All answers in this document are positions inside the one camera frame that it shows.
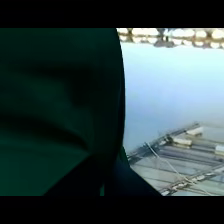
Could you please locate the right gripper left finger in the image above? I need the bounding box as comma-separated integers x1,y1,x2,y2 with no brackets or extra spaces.
44,156,108,196

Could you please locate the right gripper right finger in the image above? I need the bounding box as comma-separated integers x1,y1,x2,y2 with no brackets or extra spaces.
103,155,163,196

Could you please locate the dark green garment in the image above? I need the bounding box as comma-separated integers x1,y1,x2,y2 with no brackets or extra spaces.
0,28,130,196

